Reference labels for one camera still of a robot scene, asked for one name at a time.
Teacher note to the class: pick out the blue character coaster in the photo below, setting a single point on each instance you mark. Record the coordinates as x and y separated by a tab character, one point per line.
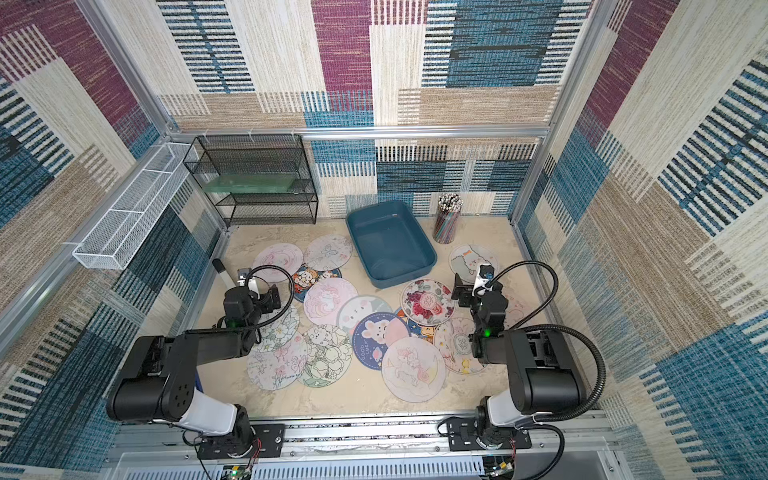
416	330

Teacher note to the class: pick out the green board on shelf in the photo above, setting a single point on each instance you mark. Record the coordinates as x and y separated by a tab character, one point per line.
250	184

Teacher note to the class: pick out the pink blossom coaster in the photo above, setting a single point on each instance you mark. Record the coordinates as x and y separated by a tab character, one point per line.
278	369

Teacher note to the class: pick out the white daisy coaster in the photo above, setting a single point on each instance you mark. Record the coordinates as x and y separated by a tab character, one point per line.
278	333

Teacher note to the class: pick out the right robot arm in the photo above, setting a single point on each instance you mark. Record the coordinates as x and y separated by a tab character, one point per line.
541	372

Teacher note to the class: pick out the white wire mesh basket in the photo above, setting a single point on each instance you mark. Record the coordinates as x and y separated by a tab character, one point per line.
118	235

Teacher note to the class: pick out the white butterfly coaster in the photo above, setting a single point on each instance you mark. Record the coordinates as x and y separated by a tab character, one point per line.
328	252

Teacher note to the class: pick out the cream cartoon coaster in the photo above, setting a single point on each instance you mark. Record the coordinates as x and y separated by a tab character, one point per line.
453	342

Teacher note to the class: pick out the green flower outline coaster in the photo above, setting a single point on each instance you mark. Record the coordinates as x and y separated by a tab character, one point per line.
329	355

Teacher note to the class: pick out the cup of colored pencils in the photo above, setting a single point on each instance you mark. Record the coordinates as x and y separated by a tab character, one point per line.
449	208

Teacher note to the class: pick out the teal plastic storage box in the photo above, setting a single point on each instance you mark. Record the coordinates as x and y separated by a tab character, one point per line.
391	244

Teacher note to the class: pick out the white marker black cap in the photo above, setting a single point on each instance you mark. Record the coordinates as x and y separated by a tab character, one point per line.
223	274

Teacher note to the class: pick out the pink rabbit coaster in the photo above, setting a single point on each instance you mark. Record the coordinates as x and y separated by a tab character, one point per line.
516	310

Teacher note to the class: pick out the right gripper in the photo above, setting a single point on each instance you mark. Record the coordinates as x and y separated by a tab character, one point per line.
470	291

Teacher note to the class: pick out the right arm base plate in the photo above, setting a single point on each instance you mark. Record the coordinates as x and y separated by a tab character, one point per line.
470	434

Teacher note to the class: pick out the pale pink unicorn coaster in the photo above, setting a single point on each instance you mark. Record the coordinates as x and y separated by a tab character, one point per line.
413	370

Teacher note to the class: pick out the navy bunny coaster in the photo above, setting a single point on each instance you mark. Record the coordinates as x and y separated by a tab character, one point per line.
373	336

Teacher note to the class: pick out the dark blue cartoon coaster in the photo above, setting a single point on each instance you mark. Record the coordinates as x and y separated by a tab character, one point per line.
306	277

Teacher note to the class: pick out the black wire shelf rack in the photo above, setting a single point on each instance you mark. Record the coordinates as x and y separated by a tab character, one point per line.
211	156

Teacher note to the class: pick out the green bunny coaster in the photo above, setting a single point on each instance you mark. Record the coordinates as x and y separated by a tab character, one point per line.
359	307

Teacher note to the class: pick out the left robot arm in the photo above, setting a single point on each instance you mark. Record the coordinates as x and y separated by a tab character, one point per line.
157	383

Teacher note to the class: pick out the red floral coaster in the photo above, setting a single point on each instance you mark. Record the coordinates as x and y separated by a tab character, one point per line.
428	302

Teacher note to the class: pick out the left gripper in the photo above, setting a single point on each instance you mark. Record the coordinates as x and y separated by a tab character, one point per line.
267	298

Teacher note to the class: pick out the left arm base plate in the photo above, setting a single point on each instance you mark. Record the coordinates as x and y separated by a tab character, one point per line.
262	441

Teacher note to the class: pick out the pink kitty coaster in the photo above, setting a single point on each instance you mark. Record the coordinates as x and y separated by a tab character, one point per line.
287	256

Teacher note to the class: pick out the white dog coaster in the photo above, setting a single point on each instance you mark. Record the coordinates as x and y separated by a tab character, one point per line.
465	260

